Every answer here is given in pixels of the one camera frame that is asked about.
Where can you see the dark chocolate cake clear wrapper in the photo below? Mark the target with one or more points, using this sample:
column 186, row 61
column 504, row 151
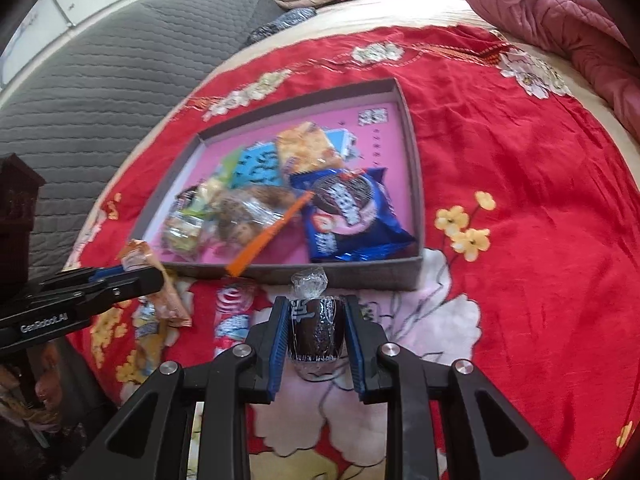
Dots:
column 315, row 330

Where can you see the yellow and blue candy packet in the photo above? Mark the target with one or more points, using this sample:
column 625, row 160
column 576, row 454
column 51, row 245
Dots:
column 147, row 322

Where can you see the pink quilt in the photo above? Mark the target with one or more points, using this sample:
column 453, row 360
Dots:
column 550, row 15

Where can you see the red floral blanket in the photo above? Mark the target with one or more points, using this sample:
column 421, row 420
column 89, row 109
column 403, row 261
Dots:
column 500, row 210

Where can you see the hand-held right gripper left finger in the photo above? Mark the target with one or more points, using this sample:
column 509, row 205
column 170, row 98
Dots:
column 277, row 345

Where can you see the red swirl snack packet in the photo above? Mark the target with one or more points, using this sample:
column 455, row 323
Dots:
column 232, row 305

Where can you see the orange snack packet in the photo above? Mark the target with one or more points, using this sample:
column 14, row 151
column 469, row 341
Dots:
column 172, row 300

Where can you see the grey quilted cover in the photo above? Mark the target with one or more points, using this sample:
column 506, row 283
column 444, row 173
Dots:
column 125, row 70

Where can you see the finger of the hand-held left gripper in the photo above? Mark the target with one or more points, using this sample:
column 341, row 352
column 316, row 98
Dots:
column 135, row 282
column 107, row 275

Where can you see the brown chocolate bar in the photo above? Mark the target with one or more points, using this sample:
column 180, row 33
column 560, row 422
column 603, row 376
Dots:
column 186, row 197

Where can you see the dark wooden furniture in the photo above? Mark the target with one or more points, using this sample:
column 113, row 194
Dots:
column 20, row 210

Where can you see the blue cookie packet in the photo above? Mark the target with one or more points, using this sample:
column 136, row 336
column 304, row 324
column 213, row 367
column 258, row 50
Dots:
column 350, row 230

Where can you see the yellow puffed rice cake packet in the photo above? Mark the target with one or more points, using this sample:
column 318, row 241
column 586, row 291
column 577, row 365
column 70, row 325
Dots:
column 307, row 147

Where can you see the dark patterned pillow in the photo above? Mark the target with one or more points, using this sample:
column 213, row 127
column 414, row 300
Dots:
column 280, row 25

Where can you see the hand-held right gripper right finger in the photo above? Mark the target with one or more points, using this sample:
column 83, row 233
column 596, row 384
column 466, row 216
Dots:
column 354, row 345

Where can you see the clear packet yellow-green snack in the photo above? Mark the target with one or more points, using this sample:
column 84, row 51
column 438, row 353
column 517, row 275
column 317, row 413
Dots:
column 185, row 230

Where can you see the grey cardboard box tray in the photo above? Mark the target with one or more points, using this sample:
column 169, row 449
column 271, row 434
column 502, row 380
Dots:
column 350, row 272

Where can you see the clear packet brown cookies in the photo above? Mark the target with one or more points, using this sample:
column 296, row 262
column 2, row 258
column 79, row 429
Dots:
column 240, row 215

